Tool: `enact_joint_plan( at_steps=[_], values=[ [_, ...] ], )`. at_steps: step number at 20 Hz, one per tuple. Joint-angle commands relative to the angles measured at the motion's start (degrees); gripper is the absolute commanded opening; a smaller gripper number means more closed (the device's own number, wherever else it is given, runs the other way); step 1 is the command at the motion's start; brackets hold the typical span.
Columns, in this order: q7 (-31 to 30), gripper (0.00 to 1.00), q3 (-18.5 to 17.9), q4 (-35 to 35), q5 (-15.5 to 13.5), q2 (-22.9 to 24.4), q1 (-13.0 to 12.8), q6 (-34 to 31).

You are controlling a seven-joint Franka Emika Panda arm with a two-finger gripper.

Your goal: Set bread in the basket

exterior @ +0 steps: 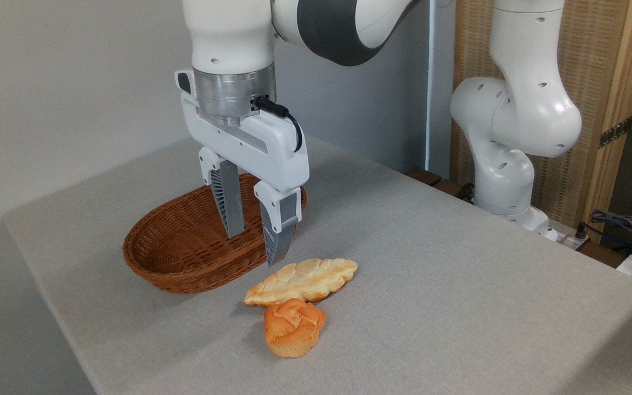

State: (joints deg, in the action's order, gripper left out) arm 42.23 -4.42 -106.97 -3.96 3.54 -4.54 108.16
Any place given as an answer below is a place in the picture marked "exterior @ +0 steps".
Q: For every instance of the wooden woven folding screen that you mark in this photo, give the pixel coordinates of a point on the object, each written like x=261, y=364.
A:
x=596, y=55

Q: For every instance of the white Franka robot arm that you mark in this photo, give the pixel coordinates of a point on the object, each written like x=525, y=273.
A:
x=513, y=109

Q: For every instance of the flat pale braided bread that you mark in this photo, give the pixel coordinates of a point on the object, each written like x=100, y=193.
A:
x=305, y=280

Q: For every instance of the brown wicker basket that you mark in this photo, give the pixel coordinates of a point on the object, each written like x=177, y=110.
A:
x=173, y=258

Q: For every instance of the round orange bread roll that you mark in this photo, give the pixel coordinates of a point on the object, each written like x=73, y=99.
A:
x=294, y=329

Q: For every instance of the white vertical post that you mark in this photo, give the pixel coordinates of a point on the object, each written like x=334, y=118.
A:
x=439, y=82

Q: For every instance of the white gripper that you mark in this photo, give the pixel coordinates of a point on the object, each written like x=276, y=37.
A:
x=272, y=151

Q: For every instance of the dark brown wooden board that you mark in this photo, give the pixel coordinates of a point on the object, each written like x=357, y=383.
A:
x=431, y=178

